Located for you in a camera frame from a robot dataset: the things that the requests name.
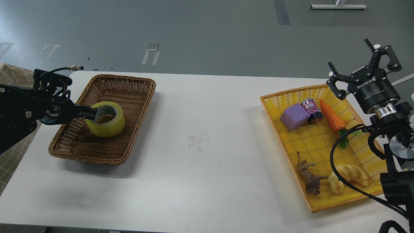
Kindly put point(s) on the yellow clear tape roll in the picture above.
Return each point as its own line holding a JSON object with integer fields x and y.
{"x": 108, "y": 129}

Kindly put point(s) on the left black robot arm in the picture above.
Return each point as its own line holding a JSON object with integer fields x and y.
{"x": 48, "y": 101}

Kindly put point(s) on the beige checkered cloth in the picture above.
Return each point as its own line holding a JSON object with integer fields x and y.
{"x": 9, "y": 160}

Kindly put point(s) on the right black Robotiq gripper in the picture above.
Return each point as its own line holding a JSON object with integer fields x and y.
{"x": 372, "y": 89}

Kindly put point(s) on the yellow plastic basket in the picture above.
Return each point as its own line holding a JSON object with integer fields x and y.
{"x": 313, "y": 143}

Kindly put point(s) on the orange toy carrot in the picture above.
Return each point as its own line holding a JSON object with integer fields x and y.
{"x": 336, "y": 124}

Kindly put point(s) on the toy croissant bread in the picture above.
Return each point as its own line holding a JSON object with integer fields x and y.
{"x": 350, "y": 173}

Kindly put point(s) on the small pink drink can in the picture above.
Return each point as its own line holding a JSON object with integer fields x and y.
{"x": 311, "y": 107}

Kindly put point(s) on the purple foam block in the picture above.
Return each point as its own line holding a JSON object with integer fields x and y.
{"x": 294, "y": 116}

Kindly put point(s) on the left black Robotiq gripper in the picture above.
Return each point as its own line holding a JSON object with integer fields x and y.
{"x": 63, "y": 110}

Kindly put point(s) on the white metal stand base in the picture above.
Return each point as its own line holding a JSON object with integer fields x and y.
{"x": 338, "y": 4}

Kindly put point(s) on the brown wicker basket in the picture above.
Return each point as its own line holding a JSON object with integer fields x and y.
{"x": 75, "y": 141}

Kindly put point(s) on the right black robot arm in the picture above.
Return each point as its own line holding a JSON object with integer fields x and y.
{"x": 390, "y": 134}

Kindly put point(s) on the brown toy lion figure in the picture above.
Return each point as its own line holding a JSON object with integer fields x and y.
{"x": 312, "y": 181}

